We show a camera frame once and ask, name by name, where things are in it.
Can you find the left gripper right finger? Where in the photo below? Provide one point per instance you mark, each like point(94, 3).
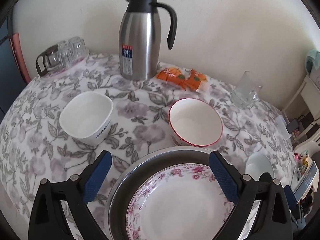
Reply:
point(273, 219)

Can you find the smartphone on stand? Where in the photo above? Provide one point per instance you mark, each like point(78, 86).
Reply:
point(309, 179)

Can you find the white shelf unit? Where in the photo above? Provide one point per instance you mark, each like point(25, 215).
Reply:
point(304, 101)

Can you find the orange snack packet left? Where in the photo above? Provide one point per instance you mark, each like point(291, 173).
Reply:
point(174, 76)

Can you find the white square bowl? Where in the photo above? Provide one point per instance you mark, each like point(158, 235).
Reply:
point(87, 117)

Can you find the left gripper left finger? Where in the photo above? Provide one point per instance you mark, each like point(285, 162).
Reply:
point(48, 221)

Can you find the red rimmed white bowl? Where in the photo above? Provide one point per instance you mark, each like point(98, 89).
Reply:
point(194, 123)

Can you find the floral pink rimmed plate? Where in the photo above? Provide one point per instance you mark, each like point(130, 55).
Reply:
point(183, 201)

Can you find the black power adapter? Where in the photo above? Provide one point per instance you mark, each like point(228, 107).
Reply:
point(292, 126)

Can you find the orange snack packet right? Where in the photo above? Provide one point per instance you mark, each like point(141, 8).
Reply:
point(197, 81)

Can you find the orange snack packet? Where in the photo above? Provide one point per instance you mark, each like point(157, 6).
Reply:
point(174, 76)
point(197, 81)

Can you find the small white bowl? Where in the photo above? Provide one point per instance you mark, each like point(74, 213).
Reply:
point(257, 164)

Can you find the round metal tray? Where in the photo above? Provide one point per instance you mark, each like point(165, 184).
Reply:
point(130, 181)

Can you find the upturned glass cup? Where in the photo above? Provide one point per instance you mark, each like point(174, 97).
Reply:
point(65, 56)
point(62, 45)
point(77, 46)

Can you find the floral grey tablecloth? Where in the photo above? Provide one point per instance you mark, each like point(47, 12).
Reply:
point(34, 146)

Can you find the stainless steel thermos jug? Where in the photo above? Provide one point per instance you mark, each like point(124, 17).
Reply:
point(140, 38)

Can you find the white power strip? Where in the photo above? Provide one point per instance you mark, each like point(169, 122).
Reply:
point(282, 127)

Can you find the clear glass mug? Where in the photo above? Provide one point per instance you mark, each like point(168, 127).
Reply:
point(245, 94)

